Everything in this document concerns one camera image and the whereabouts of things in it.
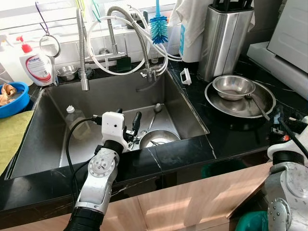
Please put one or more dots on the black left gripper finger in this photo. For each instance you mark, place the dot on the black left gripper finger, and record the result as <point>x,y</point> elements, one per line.
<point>137,122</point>
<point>120,111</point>

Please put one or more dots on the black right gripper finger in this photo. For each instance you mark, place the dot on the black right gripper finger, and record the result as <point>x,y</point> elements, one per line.
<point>276,114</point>
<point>282,114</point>

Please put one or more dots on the steel bowl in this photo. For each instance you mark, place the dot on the steel bowl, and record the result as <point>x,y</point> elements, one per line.
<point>233,85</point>
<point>159,139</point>

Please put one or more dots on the stainless steel sink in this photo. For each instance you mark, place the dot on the stainless steel sink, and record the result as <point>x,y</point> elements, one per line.
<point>120,96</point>

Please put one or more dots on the clear plastic bottle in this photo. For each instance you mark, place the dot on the clear plastic bottle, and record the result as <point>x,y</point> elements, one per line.
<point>77,125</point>

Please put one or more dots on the large steel plate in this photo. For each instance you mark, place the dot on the large steel plate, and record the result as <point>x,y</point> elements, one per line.
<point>231,108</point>

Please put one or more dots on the black sponge holder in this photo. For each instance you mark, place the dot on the black sponge holder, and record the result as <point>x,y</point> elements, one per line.
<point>123,64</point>

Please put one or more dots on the steel gooseneck faucet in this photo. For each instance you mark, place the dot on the steel gooseneck faucet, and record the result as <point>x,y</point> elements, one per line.
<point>144,53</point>

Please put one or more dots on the small steel cup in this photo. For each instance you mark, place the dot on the small steel cup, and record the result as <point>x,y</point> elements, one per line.
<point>66,72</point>

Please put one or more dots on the small white plastic clip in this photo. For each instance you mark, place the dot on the small white plastic clip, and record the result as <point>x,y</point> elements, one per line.
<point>188,77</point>

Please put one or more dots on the steel spring faucet sprayer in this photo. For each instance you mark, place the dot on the steel spring faucet sprayer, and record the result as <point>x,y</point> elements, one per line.
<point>82,53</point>

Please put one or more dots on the round metal strainer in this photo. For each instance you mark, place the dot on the round metal strainer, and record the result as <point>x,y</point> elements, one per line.
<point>54,74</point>

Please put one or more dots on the white countertop appliance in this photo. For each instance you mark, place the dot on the white countertop appliance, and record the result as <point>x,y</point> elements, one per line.
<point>284,38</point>

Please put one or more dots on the steel knife block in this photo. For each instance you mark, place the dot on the steel knife block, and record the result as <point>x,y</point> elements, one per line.
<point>221,45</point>

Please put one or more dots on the blue bottle brush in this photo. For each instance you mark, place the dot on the blue bottle brush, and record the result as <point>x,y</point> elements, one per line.
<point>159,29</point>

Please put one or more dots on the white soap bottle red pump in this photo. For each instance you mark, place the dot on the white soap bottle red pump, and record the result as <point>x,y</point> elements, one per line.
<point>36,67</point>

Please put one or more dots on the blue plastic bowl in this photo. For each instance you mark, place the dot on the blue plastic bowl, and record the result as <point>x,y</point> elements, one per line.
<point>19,108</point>

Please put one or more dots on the green hanging hook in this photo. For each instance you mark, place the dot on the green hanging hook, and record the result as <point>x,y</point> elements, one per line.
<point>95,9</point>

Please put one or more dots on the yellow-green cloth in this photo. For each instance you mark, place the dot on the yellow-green cloth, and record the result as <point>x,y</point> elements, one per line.
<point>12,139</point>

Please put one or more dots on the white hanging towel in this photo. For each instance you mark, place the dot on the white hanging towel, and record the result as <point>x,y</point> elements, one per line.
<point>192,24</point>

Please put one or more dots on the white spray bottle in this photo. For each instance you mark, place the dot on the white spray bottle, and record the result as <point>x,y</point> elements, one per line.
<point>9,62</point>

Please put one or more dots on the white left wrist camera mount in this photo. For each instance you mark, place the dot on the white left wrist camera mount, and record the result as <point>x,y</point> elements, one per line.
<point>113,126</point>

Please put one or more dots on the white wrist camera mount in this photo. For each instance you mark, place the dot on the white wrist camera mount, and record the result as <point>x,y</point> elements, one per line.
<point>113,126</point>
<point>279,150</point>

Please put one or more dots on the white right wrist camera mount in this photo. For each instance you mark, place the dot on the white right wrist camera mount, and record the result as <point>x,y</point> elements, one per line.
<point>279,150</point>

